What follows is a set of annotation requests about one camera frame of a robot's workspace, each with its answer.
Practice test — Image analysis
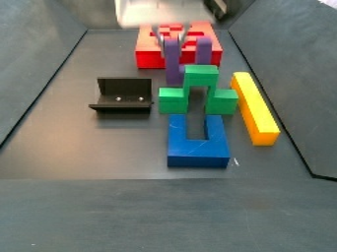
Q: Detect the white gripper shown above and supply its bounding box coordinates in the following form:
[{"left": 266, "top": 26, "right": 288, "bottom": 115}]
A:
[{"left": 115, "top": 0, "right": 227, "bottom": 49}]

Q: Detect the purple U-shaped block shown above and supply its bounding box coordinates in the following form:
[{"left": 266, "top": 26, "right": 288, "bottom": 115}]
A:
[{"left": 163, "top": 36, "right": 211, "bottom": 86}]

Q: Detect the red board with slots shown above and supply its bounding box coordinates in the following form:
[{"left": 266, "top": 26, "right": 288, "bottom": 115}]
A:
[{"left": 133, "top": 21, "right": 222, "bottom": 69}]

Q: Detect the green arch block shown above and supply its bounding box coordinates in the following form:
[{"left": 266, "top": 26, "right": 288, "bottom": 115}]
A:
[{"left": 157, "top": 65, "right": 238, "bottom": 115}]

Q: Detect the yellow long bar block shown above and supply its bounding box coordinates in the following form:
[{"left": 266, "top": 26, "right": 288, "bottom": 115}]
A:
[{"left": 230, "top": 72, "right": 280, "bottom": 146}]

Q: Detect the blue U-shaped block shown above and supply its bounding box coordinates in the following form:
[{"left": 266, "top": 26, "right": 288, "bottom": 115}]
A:
[{"left": 167, "top": 114, "right": 230, "bottom": 168}]

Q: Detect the black angle bracket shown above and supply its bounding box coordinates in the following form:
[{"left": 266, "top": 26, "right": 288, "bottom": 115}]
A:
[{"left": 88, "top": 77, "right": 152, "bottom": 111}]

